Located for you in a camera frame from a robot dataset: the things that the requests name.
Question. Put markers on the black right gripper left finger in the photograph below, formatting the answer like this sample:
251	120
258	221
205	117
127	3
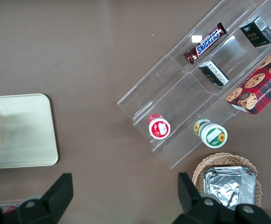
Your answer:
53	198

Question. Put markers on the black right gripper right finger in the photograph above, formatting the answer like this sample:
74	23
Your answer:
191	198

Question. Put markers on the light tan wicker basket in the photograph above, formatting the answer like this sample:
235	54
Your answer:
224	159

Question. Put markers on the cream rectangular plastic tray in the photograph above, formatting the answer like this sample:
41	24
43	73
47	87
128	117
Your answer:
28	133

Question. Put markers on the silver foil packets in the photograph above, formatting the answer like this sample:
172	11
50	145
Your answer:
231	186

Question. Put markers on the green-lid white yogurt cup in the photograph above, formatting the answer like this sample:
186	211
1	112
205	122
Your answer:
214	136

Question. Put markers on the red-lid white yogurt cup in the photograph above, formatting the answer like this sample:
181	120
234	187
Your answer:
159	128

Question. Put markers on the clear acrylic stepped display stand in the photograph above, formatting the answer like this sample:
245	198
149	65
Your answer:
172	93

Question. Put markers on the small black box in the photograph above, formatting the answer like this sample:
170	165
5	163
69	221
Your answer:
213	73

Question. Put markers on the red tartan cookie box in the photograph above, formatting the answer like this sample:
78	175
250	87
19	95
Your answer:
261	86

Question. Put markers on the brown Snickers bar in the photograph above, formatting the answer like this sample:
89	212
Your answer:
206	43

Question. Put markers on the black carton Face print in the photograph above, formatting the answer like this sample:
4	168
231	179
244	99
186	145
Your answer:
256	32

